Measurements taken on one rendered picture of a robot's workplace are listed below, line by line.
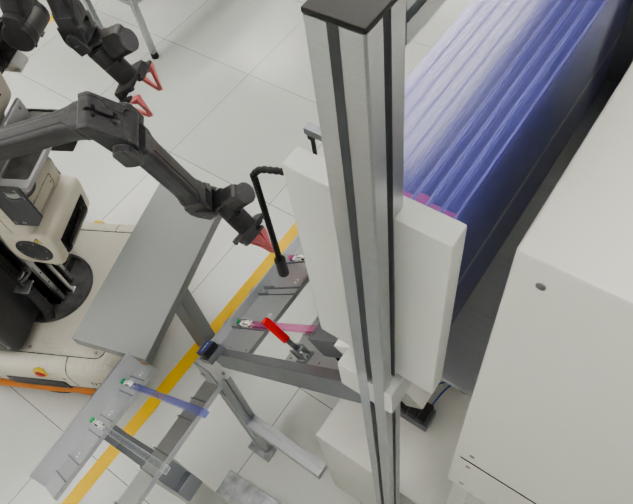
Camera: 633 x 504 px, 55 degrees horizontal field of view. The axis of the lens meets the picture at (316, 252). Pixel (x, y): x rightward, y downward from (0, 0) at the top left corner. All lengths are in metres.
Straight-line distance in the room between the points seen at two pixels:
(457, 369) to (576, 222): 0.34
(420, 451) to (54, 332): 1.34
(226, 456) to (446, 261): 1.81
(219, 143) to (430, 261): 2.52
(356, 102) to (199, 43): 3.20
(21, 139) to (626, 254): 1.08
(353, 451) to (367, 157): 1.19
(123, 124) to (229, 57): 2.18
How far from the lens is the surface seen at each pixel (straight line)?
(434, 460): 1.52
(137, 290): 1.86
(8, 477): 2.52
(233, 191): 1.53
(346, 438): 1.53
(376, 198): 0.42
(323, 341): 1.02
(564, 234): 0.47
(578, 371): 0.56
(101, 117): 1.22
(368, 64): 0.33
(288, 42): 3.41
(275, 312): 1.43
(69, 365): 2.23
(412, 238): 0.48
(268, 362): 1.24
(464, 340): 0.78
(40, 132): 1.27
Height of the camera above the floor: 2.09
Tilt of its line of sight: 57 degrees down
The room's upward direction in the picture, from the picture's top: 12 degrees counter-clockwise
